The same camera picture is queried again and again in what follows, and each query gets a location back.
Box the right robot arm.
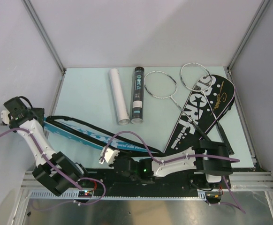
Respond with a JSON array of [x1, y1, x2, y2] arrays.
[[100, 140, 239, 188]]

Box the right aluminium frame post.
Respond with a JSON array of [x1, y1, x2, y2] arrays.
[[227, 0, 272, 72]]

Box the blue racket cover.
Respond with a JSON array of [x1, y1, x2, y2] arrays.
[[44, 115, 165, 158]]

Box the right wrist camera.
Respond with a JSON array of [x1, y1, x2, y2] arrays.
[[99, 148, 120, 165]]

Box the black shuttlecock tube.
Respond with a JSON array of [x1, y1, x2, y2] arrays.
[[131, 67, 144, 124]]

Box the white racket right rear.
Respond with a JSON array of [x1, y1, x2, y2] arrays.
[[180, 62, 234, 155]]

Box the white racket centre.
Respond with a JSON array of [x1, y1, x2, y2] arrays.
[[144, 71, 210, 141]]

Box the black racket cover gold script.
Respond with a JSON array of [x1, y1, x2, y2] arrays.
[[191, 74, 235, 133]]

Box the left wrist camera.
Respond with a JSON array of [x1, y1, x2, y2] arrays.
[[0, 110, 10, 126]]

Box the white shuttlecock tube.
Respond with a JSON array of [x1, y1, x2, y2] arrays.
[[109, 68, 130, 125]]

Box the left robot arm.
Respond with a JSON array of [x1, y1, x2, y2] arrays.
[[1, 96, 91, 196]]

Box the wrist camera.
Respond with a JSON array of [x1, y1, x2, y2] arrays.
[[99, 148, 120, 165], [0, 110, 10, 126]]

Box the white racket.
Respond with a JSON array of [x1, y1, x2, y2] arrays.
[[180, 62, 234, 155], [144, 71, 210, 141]]

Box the aluminium frame post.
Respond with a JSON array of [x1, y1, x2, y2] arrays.
[[21, 0, 64, 72], [227, 0, 272, 72]]

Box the black racket cover front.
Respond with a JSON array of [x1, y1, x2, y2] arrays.
[[162, 75, 214, 155]]

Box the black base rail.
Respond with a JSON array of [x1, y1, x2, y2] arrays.
[[33, 167, 232, 200]]

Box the left aluminium frame post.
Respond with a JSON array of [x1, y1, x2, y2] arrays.
[[21, 0, 64, 72]]

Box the light green table mat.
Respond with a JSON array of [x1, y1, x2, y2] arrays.
[[48, 66, 254, 169]]

